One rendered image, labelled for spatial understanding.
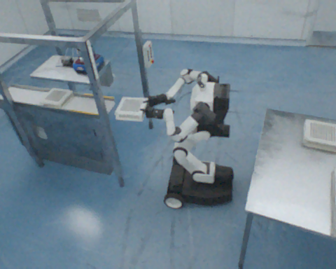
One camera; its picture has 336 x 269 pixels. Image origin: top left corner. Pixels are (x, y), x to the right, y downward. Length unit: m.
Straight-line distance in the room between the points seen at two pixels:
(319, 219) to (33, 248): 2.45
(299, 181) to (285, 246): 0.89
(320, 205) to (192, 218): 1.27
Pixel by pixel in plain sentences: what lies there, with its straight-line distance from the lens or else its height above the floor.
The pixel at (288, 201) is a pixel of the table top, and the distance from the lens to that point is 2.21.
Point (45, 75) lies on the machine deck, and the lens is 2.74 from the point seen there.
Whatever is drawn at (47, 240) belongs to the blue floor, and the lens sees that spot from 3.26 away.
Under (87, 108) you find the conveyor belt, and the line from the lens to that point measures 2.93.
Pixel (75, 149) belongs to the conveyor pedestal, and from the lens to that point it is 3.42.
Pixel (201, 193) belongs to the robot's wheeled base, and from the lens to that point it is 3.03.
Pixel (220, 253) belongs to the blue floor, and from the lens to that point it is 2.94.
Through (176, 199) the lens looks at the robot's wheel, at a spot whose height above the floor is 0.14.
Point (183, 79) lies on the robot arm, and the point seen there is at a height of 1.15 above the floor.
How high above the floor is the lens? 2.65
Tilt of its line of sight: 38 degrees down
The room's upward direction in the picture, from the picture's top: 8 degrees counter-clockwise
